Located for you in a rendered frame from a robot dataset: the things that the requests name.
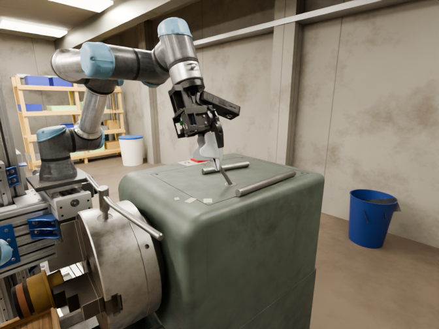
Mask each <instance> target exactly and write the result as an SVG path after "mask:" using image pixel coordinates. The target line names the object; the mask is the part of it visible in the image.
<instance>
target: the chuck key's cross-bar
mask: <svg viewBox="0 0 439 329"><path fill-rule="evenodd" d="M86 179H87V180H88V181H89V183H90V184H91V185H92V186H93V188H94V189H95V190H96V191H97V192H98V188H99V187H100V186H99V185H98V184H97V183H96V181H95V180H94V179H93V178H92V177H91V176H90V175H86ZM103 199H104V201H105V202H106V203H107V204H108V205H109V206H110V207H111V208H112V209H113V210H115V211H116V212H118V213H119V214H121V215H122V216H124V217H125V218H126V219H128V220H130V221H131V222H132V223H134V224H135V225H136V226H138V227H140V228H141V229H142V230H144V231H145V232H147V233H148V234H150V235H151V236H153V237H154V238H155V239H157V240H159V241H161V240H162V239H163V237H164V235H163V234H162V233H160V232H159V231H157V230H156V229H154V228H153V227H151V226H150V225H148V224H146V223H145V222H144V221H141V220H140V219H139V218H137V217H135V216H134V215H132V214H131V213H129V212H128V211H126V210H125V209H123V208H121V207H120V206H118V205H117V204H115V203H114V202H113V201H112V200H111V199H110V197H109V196H108V195H105V196H104V197H103Z"/></svg>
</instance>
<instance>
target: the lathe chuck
mask: <svg viewBox="0 0 439 329"><path fill-rule="evenodd" d="M108 214H109V215H111V216H112V217H113V218H112V220H111V221H109V222H105V223H102V222H100V221H98V220H97V219H98V217H99V216H101V215H102V212H101V211H100V210H99V207H96V208H92V209H88V210H83V211H79V212H78V213H77V215H78V220H79V223H80V229H81V232H82V237H83V241H84V246H85V249H86V254H87V256H88V259H87V260H85V261H82V268H83V271H84V273H86V272H88V273H89V272H92V274H93V276H94V278H95V280H96V283H97V285H98V287H99V290H100V291H101V294H102V295H103V298H104V300H105V301H108V300H110V299H111V296H112V295H114V294H118V295H120V301H121V307H122V308H121V309H119V312H118V313H116V314H113V313H111V314H109V315H107V314H106V311H104V312H102V313H100V314H98V315H96V318H97V322H98V323H99V326H100V329H124V328H125V327H127V326H129V325H131V324H133V323H135V322H137V321H139V320H141V319H142V318H144V317H145V316H146V314H147V311H148V286H147V280H146V273H145V269H144V264H143V261H142V256H141V254H140V249H139V247H138V243H137V239H136V238H135V234H134V232H133V229H132V227H131V225H130V223H129V221H128V219H126V218H125V217H124V216H122V215H121V214H119V213H118V212H116V211H115V210H113V209H112V208H111V207H110V210H109V211H108ZM77 215H76V216H77ZM76 220H77V217H76Z"/></svg>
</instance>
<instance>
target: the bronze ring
mask: <svg viewBox="0 0 439 329"><path fill-rule="evenodd" d="M26 281H27V282H26V283H20V284H18V285H16V286H15V287H12V288H11V293H12V299H13V302H14V307H15V309H16V312H17V314H18V317H19V319H20V320H21V321H22V320H24V319H27V318H29V317H31V316H33V314H34V313H36V314H37V315H39V314H41V313H43V312H45V311H47V310H49V309H51V308H52V307H53V308H54V309H55V308H56V301H55V297H54V291H53V287H54V286H56V285H59V284H62V283H64V279H63V276H62V273H61V270H58V271H55V272H53V273H51V274H48V275H47V274H46V271H45V269H43V270H42V272H41V273H39V274H37V275H34V276H32V277H30V278H27V279H26Z"/></svg>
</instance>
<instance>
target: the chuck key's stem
mask: <svg viewBox="0 0 439 329"><path fill-rule="evenodd" d="M98 193H99V210H100V212H102V218H101V219H102V220H103V221H104V220H107V219H109V218H108V211H109V210H110V206H109V205H108V204H107V203H106V202H105V201H104V199H103V197H104V196H105V195H108V196H109V187H108V186H106V185H102V186H100V187H99V188H98Z"/></svg>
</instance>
